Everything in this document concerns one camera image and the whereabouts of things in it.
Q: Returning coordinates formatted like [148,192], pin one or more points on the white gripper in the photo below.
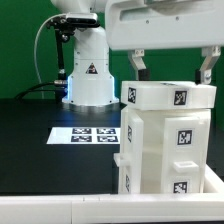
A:
[166,24]

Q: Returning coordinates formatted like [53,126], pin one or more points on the white cabinet drawer box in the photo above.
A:
[167,95]

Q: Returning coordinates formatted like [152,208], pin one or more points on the white cabinet body box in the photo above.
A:
[153,135]

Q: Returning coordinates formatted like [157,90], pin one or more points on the white front panel with peg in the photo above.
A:
[181,156]

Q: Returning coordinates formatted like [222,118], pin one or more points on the white door panel with peg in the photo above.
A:
[129,158]

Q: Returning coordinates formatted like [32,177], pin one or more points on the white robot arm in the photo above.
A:
[99,26]

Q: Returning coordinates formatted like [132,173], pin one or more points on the flat white panel four tags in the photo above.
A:
[84,135]

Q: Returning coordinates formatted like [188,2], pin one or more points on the black camera on stand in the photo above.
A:
[64,27]

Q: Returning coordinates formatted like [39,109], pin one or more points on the white L-shaped obstacle frame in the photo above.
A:
[109,209]

